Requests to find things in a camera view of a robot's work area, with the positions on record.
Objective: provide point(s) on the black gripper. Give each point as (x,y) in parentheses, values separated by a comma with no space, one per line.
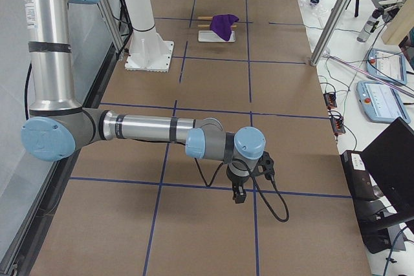
(237,181)

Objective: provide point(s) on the purple towel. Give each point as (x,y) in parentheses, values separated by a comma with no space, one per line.
(221,25)

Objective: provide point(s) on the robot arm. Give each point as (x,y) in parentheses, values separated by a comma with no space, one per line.
(59,123)

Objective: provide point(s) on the white towel rack base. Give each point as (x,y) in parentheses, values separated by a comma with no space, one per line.
(208,36)

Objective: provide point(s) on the inner wooden rack rod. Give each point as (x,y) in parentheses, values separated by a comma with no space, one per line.
(205,26)

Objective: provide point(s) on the near orange connector hub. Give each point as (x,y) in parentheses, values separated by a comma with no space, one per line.
(337,122)

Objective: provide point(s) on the orange connector hub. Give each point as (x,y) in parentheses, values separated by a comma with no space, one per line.
(330,97)
(337,122)

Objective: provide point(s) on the far orange connector hub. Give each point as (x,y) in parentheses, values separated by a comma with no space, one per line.
(330,97)

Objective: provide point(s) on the black laptop on stand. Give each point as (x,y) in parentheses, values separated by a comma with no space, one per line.
(380,181)

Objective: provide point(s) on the near teach pendant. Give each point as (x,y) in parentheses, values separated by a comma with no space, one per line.
(381,103)

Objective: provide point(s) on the teach pendant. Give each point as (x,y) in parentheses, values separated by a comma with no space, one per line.
(388,66)
(381,103)

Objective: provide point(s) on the far teach pendant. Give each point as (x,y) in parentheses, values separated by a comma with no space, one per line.
(388,66)

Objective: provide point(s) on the clear water bottle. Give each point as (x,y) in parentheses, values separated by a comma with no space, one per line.
(370,25)

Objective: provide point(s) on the wooden board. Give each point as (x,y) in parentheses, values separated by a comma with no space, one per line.
(400,26)

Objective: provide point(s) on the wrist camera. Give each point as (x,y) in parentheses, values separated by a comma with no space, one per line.
(265,166)

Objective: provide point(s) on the white camera pole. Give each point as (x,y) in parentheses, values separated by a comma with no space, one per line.
(147,50)

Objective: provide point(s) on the grey aluminium post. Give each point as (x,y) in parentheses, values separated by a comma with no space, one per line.
(328,30)

